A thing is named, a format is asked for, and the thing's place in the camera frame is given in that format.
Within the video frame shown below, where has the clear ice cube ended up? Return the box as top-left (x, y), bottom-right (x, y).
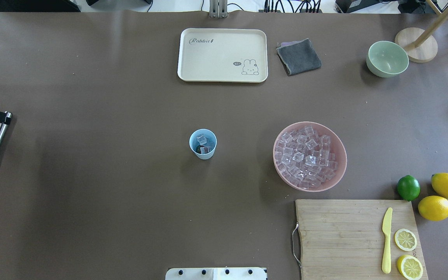
top-left (198, 145), bottom-right (212, 154)
top-left (196, 133), bottom-right (208, 146)

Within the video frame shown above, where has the light blue cup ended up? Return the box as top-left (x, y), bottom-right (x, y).
top-left (189, 129), bottom-right (217, 160)

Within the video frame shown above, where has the red strawberry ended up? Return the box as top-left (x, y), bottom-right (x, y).
top-left (196, 145), bottom-right (203, 154)

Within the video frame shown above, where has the cream serving tray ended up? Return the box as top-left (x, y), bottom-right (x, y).
top-left (177, 28), bottom-right (268, 83)

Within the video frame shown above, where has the grey folded cloth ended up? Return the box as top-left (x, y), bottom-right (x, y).
top-left (276, 38), bottom-right (322, 76)

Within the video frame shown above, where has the pink bowl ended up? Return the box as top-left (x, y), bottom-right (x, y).
top-left (273, 122), bottom-right (347, 193)

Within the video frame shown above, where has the wooden cutting board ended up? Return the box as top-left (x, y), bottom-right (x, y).
top-left (295, 199), bottom-right (418, 280)

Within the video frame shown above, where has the green bowl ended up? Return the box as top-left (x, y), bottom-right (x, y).
top-left (366, 41), bottom-right (409, 78)

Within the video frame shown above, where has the yellow plastic knife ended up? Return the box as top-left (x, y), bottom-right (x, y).
top-left (381, 207), bottom-right (393, 274)

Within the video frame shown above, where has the green lime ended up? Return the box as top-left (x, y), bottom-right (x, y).
top-left (397, 175), bottom-right (421, 201)

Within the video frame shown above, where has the wooden mug tree stand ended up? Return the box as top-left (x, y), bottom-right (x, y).
top-left (395, 0), bottom-right (448, 63)

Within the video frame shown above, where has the lemon half slice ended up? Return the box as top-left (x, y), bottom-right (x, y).
top-left (397, 255), bottom-right (424, 280)

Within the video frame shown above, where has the white camera pillar mount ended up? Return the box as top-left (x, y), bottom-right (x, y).
top-left (165, 266), bottom-right (268, 280)

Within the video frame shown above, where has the aluminium frame post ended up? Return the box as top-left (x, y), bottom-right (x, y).
top-left (209, 0), bottom-right (228, 18)

